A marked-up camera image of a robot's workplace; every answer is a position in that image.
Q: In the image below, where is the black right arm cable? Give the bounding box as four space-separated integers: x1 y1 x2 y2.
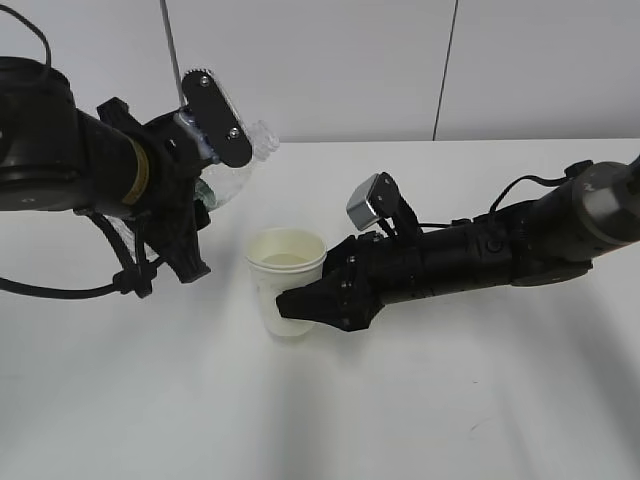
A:
449 159 596 231

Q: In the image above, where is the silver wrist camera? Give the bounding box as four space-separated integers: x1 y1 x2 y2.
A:
181 68 253 169
345 171 421 239

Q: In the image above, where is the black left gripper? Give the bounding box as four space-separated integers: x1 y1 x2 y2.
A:
97 97 216 284

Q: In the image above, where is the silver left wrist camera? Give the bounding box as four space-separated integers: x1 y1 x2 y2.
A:
181 68 253 169

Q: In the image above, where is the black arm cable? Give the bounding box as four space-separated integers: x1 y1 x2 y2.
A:
449 159 596 231
0 0 166 301

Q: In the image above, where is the clear plastic water bottle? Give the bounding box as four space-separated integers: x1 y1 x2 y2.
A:
195 120 280 212

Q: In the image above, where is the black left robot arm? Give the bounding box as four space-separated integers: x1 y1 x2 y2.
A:
1 57 210 284

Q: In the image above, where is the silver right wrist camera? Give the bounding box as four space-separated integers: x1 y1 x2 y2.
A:
345 171 421 239

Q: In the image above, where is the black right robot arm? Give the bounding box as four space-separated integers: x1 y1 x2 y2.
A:
276 160 639 332

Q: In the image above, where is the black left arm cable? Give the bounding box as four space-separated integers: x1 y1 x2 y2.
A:
0 0 166 301

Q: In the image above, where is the white paper cup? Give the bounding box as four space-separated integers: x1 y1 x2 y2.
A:
245 228 327 339

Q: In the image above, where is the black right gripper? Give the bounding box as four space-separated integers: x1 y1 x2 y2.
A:
276 234 425 332

